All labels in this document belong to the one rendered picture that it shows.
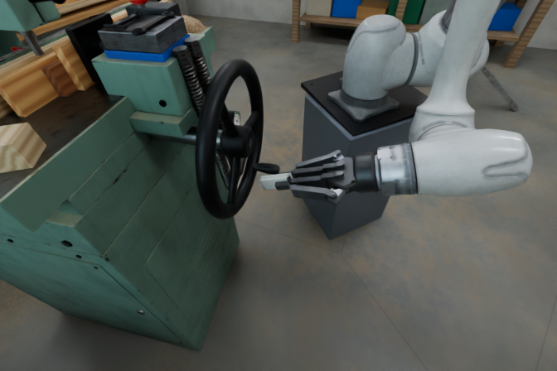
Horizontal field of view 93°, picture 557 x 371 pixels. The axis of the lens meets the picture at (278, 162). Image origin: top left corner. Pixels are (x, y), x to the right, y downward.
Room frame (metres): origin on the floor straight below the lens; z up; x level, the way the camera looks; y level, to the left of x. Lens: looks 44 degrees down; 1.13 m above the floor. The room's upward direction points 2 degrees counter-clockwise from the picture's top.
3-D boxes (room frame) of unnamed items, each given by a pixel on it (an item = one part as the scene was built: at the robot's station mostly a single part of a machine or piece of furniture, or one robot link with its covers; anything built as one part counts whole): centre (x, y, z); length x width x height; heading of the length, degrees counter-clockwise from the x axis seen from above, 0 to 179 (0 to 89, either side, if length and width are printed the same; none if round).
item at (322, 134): (0.83, -0.30, 0.30); 0.30 x 0.30 x 0.60; 23
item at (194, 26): (0.73, 0.25, 0.92); 0.14 x 0.09 x 0.04; 76
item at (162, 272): (0.50, 0.52, 0.36); 0.58 x 0.45 x 0.71; 76
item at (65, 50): (0.51, 0.32, 0.94); 0.16 x 0.02 x 0.08; 166
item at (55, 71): (0.52, 0.34, 0.92); 0.22 x 0.02 x 0.05; 166
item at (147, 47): (0.47, 0.20, 0.99); 0.13 x 0.11 x 0.06; 166
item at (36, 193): (0.49, 0.29, 0.87); 0.61 x 0.30 x 0.06; 166
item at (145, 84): (0.47, 0.21, 0.91); 0.15 x 0.14 x 0.09; 166
